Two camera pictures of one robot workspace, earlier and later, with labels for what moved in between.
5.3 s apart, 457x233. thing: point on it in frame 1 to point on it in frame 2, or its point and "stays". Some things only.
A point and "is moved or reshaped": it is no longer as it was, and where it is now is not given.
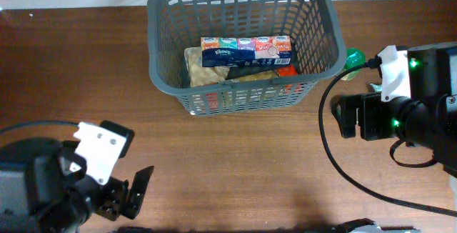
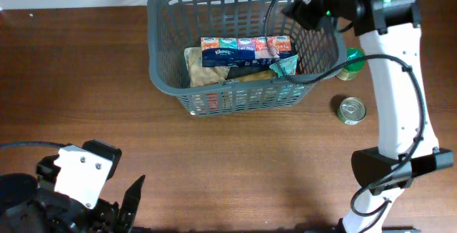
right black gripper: x=368 y=107 to x=305 y=15
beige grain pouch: x=200 y=75 stays
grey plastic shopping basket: x=178 y=14 stays
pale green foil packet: x=377 y=88 is moved or reshaped
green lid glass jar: x=355 y=57 stays
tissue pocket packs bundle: x=246 y=51 stays
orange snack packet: x=283 y=71 to x=213 y=98
